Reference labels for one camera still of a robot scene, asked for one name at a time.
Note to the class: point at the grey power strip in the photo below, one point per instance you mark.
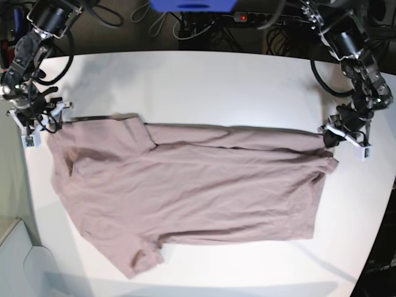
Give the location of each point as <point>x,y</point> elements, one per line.
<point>258,18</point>

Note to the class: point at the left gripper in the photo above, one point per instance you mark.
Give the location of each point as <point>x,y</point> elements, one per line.
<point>351,127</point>

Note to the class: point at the blue box at top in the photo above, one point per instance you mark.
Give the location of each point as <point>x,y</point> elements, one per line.
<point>192,5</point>

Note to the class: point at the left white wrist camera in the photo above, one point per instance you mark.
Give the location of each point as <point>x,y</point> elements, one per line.
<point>363,153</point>

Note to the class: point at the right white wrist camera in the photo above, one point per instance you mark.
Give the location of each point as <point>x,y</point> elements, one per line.
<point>32,140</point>

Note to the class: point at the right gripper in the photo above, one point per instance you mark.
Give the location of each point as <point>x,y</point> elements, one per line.
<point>35,119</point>

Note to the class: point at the mauve t-shirt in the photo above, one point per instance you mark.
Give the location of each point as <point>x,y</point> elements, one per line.
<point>130,187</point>

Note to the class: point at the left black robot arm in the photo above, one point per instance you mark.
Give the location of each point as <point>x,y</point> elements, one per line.
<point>341,32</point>

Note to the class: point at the white side table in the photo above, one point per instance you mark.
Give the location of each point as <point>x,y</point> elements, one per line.
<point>24,267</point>

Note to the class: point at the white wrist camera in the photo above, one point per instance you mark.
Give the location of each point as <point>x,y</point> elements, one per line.
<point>32,140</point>
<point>363,153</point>

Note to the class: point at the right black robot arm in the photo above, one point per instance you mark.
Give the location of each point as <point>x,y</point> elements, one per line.
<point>23,83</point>

